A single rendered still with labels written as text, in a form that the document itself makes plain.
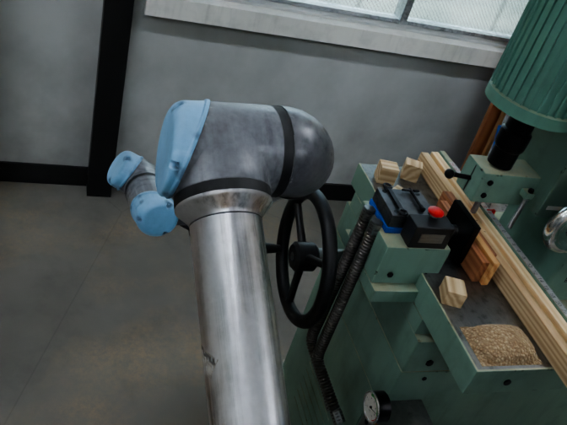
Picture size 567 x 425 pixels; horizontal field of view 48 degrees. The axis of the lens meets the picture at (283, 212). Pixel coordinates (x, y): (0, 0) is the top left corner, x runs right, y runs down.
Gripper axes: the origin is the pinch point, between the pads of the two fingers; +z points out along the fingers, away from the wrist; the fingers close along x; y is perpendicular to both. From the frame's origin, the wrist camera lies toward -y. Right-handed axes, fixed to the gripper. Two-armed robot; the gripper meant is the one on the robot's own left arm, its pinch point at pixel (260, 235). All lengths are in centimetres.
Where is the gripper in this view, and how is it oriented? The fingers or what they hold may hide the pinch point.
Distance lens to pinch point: 137.0
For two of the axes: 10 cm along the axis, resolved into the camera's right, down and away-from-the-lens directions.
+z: 6.9, 4.3, 5.8
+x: 2.3, 6.3, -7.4
